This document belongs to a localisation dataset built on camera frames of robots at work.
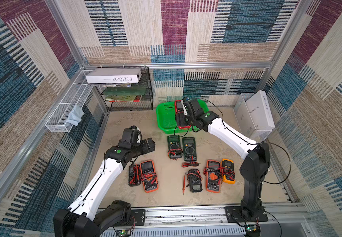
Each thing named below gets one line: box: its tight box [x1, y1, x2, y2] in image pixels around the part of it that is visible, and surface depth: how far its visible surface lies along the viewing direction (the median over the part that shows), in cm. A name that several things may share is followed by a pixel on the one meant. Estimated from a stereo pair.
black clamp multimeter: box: [185, 168, 203, 193], surface depth 83 cm
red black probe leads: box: [181, 158, 201, 168], surface depth 91 cm
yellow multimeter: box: [221, 158, 236, 185], surface depth 85 cm
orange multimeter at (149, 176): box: [139, 159, 159, 194], surface depth 84 cm
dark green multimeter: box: [182, 136, 197, 162], surface depth 97 cm
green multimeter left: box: [167, 134, 184, 160], surface depth 98 cm
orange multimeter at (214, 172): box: [203, 159, 224, 194], surface depth 84 cm
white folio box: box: [85, 67, 142, 84], surface depth 81 cm
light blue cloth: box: [63, 104, 85, 127], surface depth 69 cm
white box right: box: [245, 90, 276, 131], surface depth 93 cm
